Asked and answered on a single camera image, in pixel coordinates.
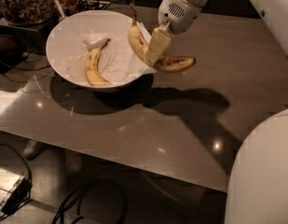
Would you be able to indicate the white paper napkin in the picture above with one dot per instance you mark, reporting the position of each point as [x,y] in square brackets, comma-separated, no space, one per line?
[118,64]

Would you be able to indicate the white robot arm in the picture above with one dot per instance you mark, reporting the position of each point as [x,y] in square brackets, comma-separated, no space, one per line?
[257,188]

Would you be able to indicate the glass jar of nuts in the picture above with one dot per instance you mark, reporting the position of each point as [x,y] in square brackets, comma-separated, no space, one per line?
[26,12]

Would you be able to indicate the silver box on floor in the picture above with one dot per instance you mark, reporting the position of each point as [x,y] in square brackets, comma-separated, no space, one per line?
[11,189]

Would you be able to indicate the dark snack tray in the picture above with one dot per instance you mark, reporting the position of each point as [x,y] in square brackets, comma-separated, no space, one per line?
[71,7]

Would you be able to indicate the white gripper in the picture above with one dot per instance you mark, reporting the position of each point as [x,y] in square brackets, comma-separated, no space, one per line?
[178,14]

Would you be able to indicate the left yellow banana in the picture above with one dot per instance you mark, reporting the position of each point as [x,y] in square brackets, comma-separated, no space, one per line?
[93,76]

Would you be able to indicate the dark object left edge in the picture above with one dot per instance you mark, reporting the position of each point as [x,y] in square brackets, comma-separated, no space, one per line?
[11,52]

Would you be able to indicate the spotted yellow banana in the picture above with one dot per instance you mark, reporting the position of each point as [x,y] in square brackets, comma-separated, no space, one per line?
[139,46]

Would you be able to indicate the white utensil handle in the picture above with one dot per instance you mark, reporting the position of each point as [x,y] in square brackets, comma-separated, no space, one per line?
[60,9]

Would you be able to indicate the white ceramic bowl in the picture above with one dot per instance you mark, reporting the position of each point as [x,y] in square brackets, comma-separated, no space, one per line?
[62,40]

